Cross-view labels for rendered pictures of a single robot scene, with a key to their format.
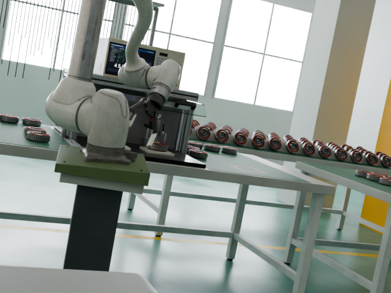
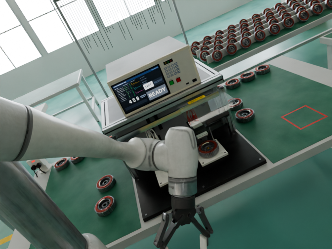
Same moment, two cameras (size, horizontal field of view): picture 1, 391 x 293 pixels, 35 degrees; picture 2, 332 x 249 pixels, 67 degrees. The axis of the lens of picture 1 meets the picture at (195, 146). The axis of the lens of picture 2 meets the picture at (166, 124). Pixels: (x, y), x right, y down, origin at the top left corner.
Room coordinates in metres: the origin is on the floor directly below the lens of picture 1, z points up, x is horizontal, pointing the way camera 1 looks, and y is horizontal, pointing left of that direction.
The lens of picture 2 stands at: (2.27, -0.03, 1.65)
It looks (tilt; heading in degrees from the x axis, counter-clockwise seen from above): 30 degrees down; 21
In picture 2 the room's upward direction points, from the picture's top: 24 degrees counter-clockwise
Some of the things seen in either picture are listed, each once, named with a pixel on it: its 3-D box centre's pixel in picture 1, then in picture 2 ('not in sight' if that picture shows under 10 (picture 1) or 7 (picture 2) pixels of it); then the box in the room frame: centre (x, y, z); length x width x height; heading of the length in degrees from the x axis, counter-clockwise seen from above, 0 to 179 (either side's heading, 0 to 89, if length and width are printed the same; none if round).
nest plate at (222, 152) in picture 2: (156, 150); (209, 152); (3.32, 0.20, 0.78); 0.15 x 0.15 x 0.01; 23
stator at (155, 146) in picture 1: (157, 146); (208, 148); (3.32, 0.20, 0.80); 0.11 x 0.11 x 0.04
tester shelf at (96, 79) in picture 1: (129, 84); (155, 92); (3.56, 0.43, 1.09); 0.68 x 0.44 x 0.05; 113
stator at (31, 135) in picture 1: (38, 136); (105, 205); (3.06, 0.77, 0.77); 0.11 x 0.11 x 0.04
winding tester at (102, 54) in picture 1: (135, 63); (149, 72); (3.57, 0.42, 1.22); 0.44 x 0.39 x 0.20; 113
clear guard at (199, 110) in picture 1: (174, 104); (205, 107); (3.35, 0.15, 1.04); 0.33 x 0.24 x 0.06; 23
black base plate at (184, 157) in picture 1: (134, 150); (189, 162); (3.28, 0.31, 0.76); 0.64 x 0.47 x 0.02; 113
